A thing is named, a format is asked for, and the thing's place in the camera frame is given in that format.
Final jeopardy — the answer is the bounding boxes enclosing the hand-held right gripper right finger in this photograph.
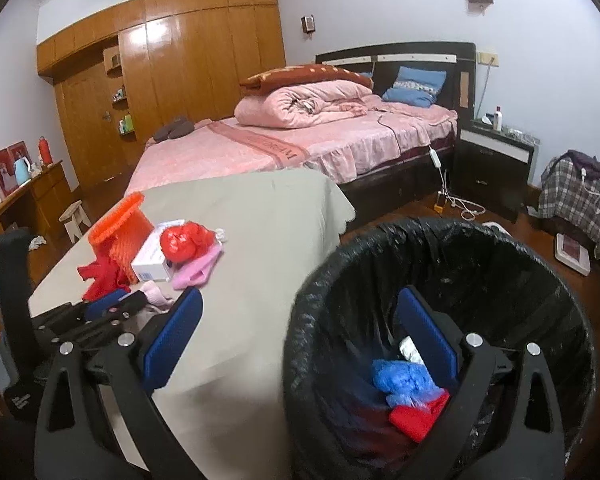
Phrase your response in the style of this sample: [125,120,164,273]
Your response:
[396,286,567,480]

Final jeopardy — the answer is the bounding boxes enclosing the dark bed headboard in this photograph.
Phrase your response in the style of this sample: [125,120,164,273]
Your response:
[315,41,477,111]

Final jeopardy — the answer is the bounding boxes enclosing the black trash bin with liner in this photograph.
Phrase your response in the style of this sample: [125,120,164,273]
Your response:
[282,217,598,480]

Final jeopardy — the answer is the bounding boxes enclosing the red cloth piece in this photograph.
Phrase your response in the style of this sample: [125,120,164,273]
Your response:
[389,390,452,443]

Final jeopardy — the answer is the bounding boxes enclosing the blue plastic bag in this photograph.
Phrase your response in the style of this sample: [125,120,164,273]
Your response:
[370,358,443,408]

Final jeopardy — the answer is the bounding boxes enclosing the light blue kettle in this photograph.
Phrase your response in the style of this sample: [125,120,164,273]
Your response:
[12,156,33,184]

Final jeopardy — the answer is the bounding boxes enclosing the small white stool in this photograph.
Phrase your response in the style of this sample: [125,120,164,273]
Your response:
[59,200,92,243]

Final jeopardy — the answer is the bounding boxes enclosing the folded pink quilt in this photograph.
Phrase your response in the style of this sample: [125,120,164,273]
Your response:
[234,80,376,128]

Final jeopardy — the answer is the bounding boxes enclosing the dark nightstand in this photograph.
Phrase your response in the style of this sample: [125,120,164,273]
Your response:
[452,119,538,223]

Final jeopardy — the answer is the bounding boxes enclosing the wooden dresser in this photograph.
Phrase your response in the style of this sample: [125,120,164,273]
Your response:
[0,160,73,261]

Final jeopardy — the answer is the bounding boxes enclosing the red-brown pillow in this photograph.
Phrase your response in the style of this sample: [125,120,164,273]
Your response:
[240,63,375,96]

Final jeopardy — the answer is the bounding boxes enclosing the white power strip with cables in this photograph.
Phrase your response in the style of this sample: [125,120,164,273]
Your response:
[377,110,486,218]

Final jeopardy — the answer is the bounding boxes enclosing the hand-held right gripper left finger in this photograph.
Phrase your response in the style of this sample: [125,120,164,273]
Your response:
[34,286,206,480]

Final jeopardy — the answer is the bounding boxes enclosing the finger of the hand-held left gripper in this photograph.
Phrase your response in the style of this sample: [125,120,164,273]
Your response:
[32,287,132,333]
[45,291,148,358]

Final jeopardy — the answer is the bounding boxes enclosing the pink cloth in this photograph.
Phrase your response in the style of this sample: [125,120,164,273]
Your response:
[171,247,223,291]

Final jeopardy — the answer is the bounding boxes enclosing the white bathroom scale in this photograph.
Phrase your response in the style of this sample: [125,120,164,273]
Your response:
[554,232,592,277]

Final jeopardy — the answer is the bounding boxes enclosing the wooden wardrobe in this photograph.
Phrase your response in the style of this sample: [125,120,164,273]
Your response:
[36,0,287,196]

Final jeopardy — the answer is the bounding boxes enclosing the red plastic bag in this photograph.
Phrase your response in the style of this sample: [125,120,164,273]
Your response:
[159,223,216,263]

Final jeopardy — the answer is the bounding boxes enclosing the white cardboard box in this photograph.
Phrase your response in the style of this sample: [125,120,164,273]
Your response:
[131,220,188,282]

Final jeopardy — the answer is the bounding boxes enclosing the blue pillow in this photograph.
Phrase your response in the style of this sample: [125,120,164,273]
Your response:
[381,66,447,107]

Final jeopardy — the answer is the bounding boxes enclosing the white wrapper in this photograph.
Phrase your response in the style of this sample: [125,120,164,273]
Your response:
[397,336,428,365]

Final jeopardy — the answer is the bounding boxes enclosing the orange foam net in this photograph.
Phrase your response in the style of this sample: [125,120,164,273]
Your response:
[87,191,156,283]

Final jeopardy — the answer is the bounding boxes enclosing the bed with pink sheet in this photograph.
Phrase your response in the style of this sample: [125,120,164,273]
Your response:
[125,100,461,211]

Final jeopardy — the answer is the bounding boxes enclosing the pale pink crumpled paper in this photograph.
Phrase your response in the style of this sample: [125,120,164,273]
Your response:
[139,280,176,308]

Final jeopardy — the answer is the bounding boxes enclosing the dark folded clothes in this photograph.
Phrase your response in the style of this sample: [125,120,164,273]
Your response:
[152,116,193,142]

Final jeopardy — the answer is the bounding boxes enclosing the red crumpled cloth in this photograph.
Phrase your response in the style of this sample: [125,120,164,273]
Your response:
[77,250,131,302]

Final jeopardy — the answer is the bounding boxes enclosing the plaid bag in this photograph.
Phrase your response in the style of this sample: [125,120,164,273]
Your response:
[537,150,600,261]

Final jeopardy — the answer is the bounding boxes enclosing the red picture frame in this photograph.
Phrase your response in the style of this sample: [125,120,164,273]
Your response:
[0,141,28,198]

